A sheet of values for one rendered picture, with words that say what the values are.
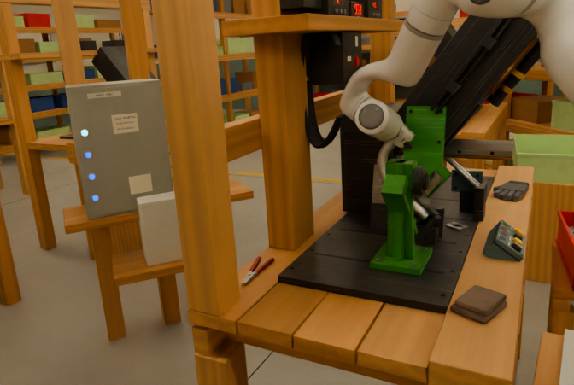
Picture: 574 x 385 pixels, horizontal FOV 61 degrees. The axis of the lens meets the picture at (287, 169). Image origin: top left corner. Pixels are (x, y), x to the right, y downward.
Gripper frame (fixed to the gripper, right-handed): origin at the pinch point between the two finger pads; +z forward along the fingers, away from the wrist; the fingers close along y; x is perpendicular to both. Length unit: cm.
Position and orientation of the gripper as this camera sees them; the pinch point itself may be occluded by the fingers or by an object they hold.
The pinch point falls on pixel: (400, 134)
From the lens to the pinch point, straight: 146.9
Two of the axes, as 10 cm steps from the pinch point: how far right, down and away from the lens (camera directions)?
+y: -5.8, -7.5, 3.3
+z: 4.3, 0.7, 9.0
